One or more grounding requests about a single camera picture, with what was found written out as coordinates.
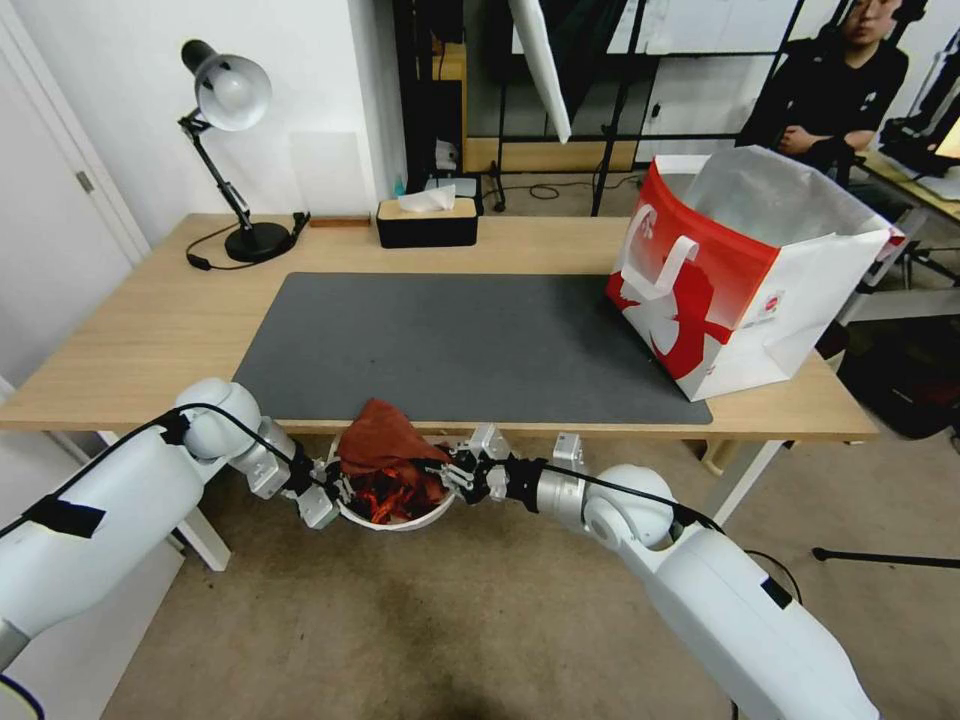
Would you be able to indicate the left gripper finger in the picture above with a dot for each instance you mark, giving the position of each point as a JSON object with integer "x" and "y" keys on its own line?
{"x": 343, "y": 501}
{"x": 336, "y": 471}

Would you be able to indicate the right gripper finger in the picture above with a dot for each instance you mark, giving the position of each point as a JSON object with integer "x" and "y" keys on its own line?
{"x": 463, "y": 486}
{"x": 457, "y": 461}

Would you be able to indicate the red-brown cloth towel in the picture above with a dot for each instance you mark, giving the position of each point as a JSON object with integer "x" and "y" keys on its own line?
{"x": 382, "y": 435}

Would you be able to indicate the white round takeout container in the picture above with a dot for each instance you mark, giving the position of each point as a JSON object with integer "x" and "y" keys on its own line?
{"x": 409, "y": 521}

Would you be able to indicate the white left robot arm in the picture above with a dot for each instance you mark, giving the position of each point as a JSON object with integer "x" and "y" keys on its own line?
{"x": 112, "y": 480}

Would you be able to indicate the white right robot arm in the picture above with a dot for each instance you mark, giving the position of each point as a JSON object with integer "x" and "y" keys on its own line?
{"x": 720, "y": 600}

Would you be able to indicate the red shrimp pile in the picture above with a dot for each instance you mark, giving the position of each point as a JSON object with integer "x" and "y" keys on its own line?
{"x": 384, "y": 496}

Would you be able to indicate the red and white takeout bag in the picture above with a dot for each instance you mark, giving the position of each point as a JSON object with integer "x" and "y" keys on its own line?
{"x": 720, "y": 300}

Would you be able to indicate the black bag on floor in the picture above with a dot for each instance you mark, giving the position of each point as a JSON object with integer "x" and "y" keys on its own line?
{"x": 919, "y": 394}

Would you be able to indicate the dark grey desk mat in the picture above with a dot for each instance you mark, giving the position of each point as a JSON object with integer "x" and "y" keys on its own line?
{"x": 450, "y": 345}

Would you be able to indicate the black tissue box wooden lid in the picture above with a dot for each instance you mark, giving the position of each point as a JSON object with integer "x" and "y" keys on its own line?
{"x": 427, "y": 229}

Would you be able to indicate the small wooden strip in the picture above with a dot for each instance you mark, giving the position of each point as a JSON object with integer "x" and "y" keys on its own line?
{"x": 341, "y": 220}

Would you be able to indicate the white tissue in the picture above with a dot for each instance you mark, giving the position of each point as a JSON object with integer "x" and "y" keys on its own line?
{"x": 427, "y": 199}

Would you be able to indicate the small grey floor device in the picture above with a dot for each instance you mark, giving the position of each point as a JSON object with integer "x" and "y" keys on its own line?
{"x": 454, "y": 186}

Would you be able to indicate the teal small bottle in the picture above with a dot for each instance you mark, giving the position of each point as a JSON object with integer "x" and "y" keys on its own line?
{"x": 397, "y": 185}

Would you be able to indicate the white door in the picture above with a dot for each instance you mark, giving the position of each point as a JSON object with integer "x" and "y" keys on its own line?
{"x": 52, "y": 225}

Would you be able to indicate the black tripod leg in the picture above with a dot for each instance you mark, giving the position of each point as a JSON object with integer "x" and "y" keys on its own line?
{"x": 885, "y": 556}

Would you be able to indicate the black desk lamp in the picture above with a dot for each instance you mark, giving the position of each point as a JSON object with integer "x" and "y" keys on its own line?
{"x": 229, "y": 90}

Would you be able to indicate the white reflector board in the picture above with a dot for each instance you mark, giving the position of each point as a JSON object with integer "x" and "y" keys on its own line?
{"x": 541, "y": 67}

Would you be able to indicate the wooden side desk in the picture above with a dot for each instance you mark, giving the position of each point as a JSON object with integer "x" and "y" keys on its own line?
{"x": 911, "y": 187}

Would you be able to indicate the person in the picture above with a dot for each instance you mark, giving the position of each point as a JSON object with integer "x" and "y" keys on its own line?
{"x": 832, "y": 82}

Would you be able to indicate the black machine on desk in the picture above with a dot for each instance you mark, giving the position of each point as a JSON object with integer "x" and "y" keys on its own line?
{"x": 919, "y": 135}

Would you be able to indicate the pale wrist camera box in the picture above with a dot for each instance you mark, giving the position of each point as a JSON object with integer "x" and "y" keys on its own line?
{"x": 319, "y": 511}
{"x": 489, "y": 442}

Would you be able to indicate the black metal shelf frame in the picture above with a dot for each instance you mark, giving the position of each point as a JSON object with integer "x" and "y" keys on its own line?
{"x": 409, "y": 112}

